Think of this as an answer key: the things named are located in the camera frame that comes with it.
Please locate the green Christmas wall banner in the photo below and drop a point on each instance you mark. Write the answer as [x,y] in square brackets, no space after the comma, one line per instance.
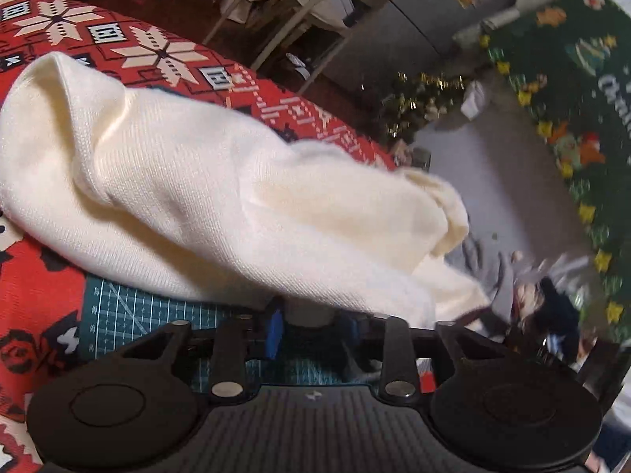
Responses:
[581,108]

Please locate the green cutting mat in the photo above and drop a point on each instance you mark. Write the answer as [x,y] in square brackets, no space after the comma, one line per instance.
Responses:
[123,310]

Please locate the grey sweater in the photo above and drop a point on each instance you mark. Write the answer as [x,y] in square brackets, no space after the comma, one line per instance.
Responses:
[488,271]

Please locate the white hanging cloth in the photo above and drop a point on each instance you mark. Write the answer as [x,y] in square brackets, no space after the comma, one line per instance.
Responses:
[474,98]

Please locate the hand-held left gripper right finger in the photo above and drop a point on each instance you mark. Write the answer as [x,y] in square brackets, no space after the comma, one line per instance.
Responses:
[397,354]

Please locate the navy knit hat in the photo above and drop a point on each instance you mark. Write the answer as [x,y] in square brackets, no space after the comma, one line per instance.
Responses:
[559,315]

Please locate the small Christmas tree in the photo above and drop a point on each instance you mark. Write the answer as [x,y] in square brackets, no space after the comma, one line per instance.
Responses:
[419,103]

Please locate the beige chair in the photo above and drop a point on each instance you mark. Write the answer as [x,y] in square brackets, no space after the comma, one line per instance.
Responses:
[305,5]

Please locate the white knit sweater vest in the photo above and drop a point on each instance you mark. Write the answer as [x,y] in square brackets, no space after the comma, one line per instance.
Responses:
[197,197]

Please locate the grey refrigerator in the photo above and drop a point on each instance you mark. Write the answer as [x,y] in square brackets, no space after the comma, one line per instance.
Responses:
[424,19]

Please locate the red printed blanket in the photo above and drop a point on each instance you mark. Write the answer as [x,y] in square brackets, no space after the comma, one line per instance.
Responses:
[39,295]

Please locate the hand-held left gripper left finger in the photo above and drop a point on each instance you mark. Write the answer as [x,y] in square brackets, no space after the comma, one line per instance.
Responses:
[274,335]

